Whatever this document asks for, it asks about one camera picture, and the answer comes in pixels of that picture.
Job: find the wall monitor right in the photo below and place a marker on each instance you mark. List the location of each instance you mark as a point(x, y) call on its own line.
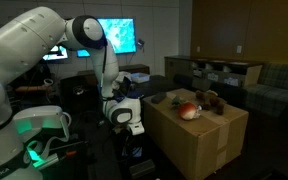
point(117, 35)

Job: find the plaid green sofa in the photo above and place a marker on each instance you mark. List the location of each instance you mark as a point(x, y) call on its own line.
point(270, 94)

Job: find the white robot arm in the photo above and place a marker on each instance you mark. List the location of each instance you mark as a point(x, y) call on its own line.
point(24, 41)

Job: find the white terry towel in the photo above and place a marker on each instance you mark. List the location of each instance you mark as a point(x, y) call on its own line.
point(123, 78)

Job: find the cardboard box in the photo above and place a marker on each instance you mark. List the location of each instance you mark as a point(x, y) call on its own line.
point(200, 146)

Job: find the black block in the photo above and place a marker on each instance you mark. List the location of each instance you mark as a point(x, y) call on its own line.
point(142, 169)
point(157, 98)

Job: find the wooden shelf cabinet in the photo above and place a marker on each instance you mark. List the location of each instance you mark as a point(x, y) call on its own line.
point(200, 72)

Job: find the brown plush toy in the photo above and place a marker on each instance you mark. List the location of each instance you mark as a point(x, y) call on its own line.
point(211, 100)

